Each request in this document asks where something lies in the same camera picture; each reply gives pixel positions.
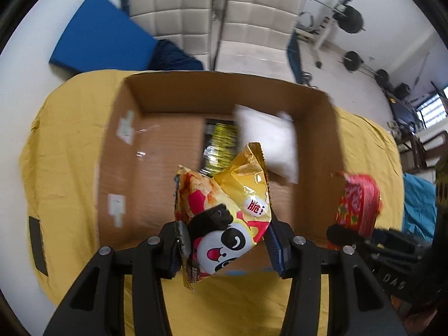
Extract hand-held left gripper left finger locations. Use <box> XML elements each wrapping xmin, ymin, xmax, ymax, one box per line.
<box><xmin>44</xmin><ymin>222</ymin><xmax>183</xmax><ymax>336</ymax></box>

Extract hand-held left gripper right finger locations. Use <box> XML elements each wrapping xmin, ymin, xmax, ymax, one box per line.
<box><xmin>267</xmin><ymin>214</ymin><xmax>397</xmax><ymax>336</ymax></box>

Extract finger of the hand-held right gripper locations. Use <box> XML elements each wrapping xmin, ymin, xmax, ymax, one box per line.
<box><xmin>326</xmin><ymin>224</ymin><xmax>372</xmax><ymax>251</ymax></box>

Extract red snack packet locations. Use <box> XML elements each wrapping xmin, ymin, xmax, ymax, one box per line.
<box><xmin>331</xmin><ymin>171</ymin><xmax>383</xmax><ymax>239</ymax></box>

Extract yellow panda snack bag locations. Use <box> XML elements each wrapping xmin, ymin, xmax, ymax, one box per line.
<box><xmin>173</xmin><ymin>142</ymin><xmax>274</xmax><ymax>292</ymax></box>

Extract cardboard box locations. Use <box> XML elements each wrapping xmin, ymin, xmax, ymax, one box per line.
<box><xmin>94</xmin><ymin>71</ymin><xmax>348</xmax><ymax>278</ymax></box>

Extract white pillow pack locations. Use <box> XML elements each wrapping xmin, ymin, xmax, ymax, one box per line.
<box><xmin>234</xmin><ymin>104</ymin><xmax>300</xmax><ymax>185</ymax></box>

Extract yellow black striped packet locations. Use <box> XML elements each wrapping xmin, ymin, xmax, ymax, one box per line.
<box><xmin>203</xmin><ymin>121</ymin><xmax>243</xmax><ymax>178</ymax></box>

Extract teal cloth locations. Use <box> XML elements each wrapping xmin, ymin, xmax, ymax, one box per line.
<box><xmin>402</xmin><ymin>173</ymin><xmax>439</xmax><ymax>243</ymax></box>

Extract black blanket label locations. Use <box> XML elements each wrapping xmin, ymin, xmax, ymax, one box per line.
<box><xmin>28</xmin><ymin>216</ymin><xmax>50</xmax><ymax>277</ymax></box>

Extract yellow blanket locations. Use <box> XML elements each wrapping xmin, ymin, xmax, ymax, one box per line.
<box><xmin>19</xmin><ymin>70</ymin><xmax>411</xmax><ymax>336</ymax></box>

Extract barbell with black plates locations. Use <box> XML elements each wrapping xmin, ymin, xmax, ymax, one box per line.
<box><xmin>342</xmin><ymin>50</ymin><xmax>391</xmax><ymax>86</ymax></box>
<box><xmin>308</xmin><ymin>0</ymin><xmax>367</xmax><ymax>35</ymax></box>

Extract blue weight bench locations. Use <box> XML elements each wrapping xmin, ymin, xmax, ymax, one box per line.
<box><xmin>286</xmin><ymin>30</ymin><xmax>314</xmax><ymax>86</ymax></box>

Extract white barbell rack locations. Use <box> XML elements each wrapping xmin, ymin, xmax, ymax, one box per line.
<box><xmin>297</xmin><ymin>14</ymin><xmax>338</xmax><ymax>51</ymax></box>

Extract dark blue cloth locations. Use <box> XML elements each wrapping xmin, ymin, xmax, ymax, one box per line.
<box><xmin>148</xmin><ymin>38</ymin><xmax>204</xmax><ymax>73</ymax></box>

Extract beige quilted chair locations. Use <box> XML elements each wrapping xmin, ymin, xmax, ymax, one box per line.
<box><xmin>127</xmin><ymin>0</ymin><xmax>215</xmax><ymax>71</ymax></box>
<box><xmin>213</xmin><ymin>0</ymin><xmax>309</xmax><ymax>78</ymax></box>

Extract blue foam mat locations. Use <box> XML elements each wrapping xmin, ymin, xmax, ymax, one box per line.
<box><xmin>49</xmin><ymin>0</ymin><xmax>159</xmax><ymax>73</ymax></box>

